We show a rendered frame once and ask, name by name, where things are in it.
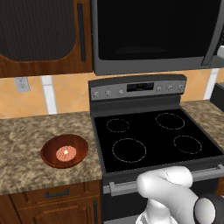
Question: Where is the round pink waffle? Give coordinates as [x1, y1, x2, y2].
[55, 144, 78, 162]

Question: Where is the brown wooden bowl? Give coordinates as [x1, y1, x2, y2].
[40, 133, 89, 170]

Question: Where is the grey microwave oven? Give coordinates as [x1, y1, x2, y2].
[90, 0, 224, 77]

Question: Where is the dark microwave door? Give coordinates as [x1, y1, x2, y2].
[91, 0, 224, 66]

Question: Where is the brown wooden base cupboard door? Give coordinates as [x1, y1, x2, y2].
[17, 195, 102, 224]

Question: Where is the black and grey stove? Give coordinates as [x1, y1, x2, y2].
[87, 73, 224, 224]

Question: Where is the dark appliance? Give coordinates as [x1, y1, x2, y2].
[210, 82, 224, 113]

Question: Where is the brown wooden drawer front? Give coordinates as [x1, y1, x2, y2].
[9, 180, 102, 211]

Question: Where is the grey oven door handle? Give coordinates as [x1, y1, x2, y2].
[108, 164, 224, 197]

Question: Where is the black cupboard door handle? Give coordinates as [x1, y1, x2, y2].
[76, 2, 88, 63]

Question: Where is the grey wall socket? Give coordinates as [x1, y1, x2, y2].
[14, 76, 32, 94]

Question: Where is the black drawer handle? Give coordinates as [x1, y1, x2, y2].
[45, 188, 71, 200]

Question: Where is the black base cupboard handle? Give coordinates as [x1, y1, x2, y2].
[92, 199, 99, 224]

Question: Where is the dark wood wall cupboard door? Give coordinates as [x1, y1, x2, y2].
[0, 0, 94, 79]

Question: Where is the grey microwave door handle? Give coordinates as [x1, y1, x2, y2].
[200, 0, 224, 67]

